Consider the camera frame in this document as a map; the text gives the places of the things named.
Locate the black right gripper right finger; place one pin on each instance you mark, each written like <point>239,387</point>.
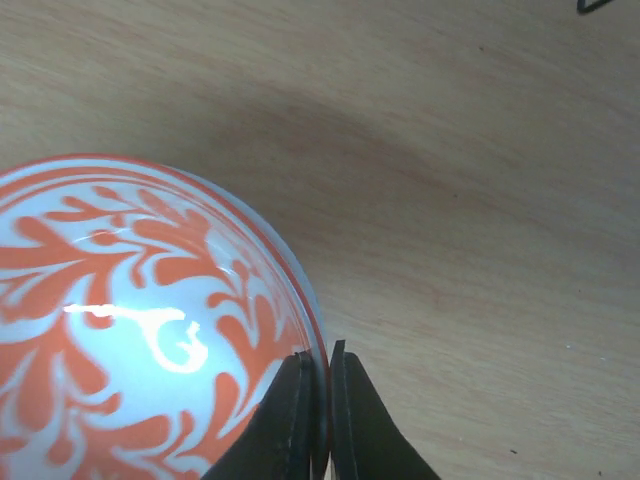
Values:
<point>365,442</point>

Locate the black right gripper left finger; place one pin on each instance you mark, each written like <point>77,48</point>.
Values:
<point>276,443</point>

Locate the white bowl orange pattern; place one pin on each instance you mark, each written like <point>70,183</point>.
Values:
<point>145,311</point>

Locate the black wire dish rack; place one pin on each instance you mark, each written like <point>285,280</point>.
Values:
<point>584,7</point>

